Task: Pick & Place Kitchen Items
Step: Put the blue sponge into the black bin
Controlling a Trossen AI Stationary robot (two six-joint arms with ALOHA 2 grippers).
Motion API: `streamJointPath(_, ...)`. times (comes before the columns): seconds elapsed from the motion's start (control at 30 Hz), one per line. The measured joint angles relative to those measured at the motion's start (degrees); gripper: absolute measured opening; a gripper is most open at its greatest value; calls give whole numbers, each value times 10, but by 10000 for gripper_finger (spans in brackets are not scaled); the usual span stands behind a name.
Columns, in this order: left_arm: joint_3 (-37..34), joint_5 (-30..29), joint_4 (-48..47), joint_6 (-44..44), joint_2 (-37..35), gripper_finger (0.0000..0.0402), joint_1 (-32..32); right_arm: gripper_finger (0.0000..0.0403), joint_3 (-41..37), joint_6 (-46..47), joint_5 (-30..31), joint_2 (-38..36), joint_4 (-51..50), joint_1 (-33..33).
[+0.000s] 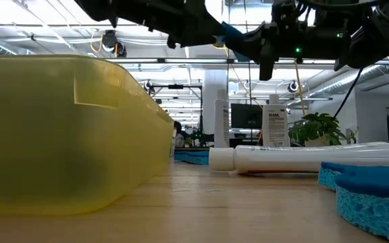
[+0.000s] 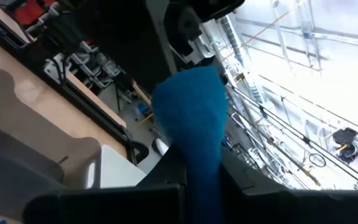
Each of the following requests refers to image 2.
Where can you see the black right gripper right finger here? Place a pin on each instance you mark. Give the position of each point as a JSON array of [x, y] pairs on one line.
[[291, 208]]

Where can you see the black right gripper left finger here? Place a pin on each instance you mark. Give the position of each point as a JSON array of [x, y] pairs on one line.
[[120, 205]]

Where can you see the blue wavy sponge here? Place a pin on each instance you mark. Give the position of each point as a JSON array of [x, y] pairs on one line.
[[191, 118]]

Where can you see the red bag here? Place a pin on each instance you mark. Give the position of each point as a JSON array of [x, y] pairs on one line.
[[33, 12]]

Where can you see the black table frame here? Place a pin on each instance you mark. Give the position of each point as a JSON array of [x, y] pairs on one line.
[[104, 119]]

